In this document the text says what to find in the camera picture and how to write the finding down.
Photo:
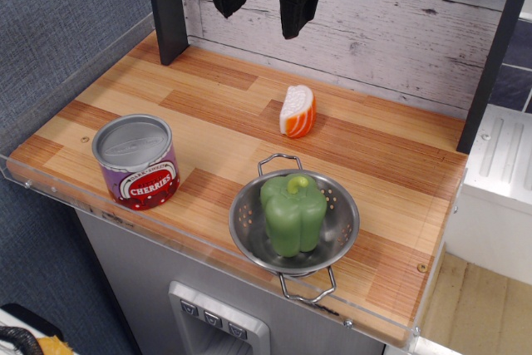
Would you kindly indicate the orange white toy bread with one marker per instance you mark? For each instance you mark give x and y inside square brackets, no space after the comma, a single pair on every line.
[298,113]

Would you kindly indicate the cherries tin can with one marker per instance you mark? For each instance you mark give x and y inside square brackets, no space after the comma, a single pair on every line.
[137,160]

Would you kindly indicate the green toy bell pepper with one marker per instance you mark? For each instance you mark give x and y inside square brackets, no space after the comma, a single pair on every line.
[294,208]

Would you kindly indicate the steel colander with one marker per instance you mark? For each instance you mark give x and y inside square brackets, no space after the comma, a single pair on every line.
[247,226]

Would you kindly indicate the silver toy fridge cabinet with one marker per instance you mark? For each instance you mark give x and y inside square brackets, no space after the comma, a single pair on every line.
[177,304]

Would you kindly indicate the white toy sink counter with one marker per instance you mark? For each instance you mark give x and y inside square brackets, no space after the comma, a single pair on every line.
[490,225]

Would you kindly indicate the yellow object bottom left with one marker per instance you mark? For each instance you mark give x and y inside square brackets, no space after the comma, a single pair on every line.
[54,346]

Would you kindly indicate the dark left support post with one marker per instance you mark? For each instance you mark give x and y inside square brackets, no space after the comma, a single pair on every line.
[170,27]

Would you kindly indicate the dark support post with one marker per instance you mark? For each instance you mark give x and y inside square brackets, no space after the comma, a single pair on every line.
[503,35]
[170,27]

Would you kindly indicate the dark right support post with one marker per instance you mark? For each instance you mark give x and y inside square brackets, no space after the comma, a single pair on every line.
[503,35]

